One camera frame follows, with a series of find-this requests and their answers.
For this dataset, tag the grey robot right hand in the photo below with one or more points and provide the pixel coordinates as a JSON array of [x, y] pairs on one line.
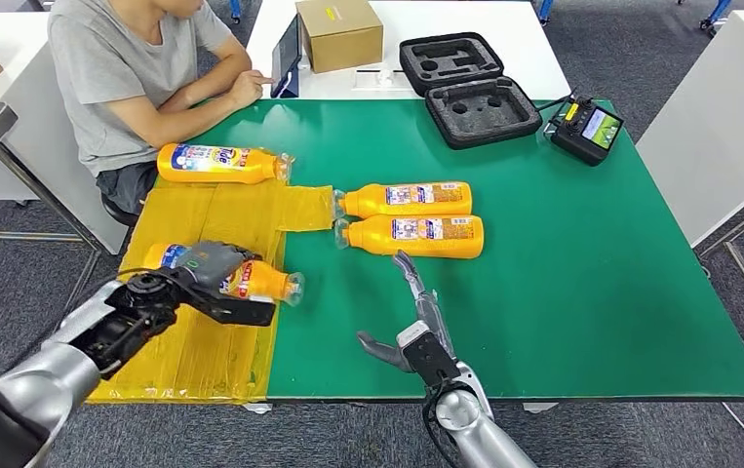
[[430, 307]]

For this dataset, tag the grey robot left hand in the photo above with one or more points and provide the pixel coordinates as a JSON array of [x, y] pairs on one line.
[[213, 265]]

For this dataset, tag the orange detergent bottle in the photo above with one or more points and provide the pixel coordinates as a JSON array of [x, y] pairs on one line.
[[371, 240], [216, 165], [365, 203], [268, 281]]

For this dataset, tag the yellow plastic sheet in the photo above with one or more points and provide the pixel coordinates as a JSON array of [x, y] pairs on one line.
[[216, 219]]

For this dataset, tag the black stool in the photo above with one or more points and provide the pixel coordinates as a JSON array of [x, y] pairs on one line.
[[116, 212]]

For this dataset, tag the green top work table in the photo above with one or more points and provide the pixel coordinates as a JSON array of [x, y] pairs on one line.
[[572, 258]]

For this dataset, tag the black foam-lined case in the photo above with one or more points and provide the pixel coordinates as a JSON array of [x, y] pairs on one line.
[[481, 111]]

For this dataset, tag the person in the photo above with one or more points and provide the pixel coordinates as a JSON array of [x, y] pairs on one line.
[[110, 77]]

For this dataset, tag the dark tablet on stand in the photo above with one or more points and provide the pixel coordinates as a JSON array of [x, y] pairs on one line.
[[286, 57]]

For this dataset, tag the white table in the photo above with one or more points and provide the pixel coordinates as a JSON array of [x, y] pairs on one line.
[[29, 142], [475, 22], [714, 129]]

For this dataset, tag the black remote controller with screen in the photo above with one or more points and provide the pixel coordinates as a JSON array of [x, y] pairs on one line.
[[583, 137]]

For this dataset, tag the closed cardboard box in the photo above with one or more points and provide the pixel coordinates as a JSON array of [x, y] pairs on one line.
[[339, 33]]

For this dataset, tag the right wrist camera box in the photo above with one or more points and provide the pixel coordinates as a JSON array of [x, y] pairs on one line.
[[430, 355]]

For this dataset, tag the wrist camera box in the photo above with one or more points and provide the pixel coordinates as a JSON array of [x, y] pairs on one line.
[[430, 355], [242, 310]]

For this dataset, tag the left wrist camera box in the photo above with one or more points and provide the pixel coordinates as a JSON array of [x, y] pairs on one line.
[[242, 310]]

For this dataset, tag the blue metal frame leg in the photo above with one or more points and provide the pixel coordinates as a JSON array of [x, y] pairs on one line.
[[236, 10], [714, 13], [544, 9]]

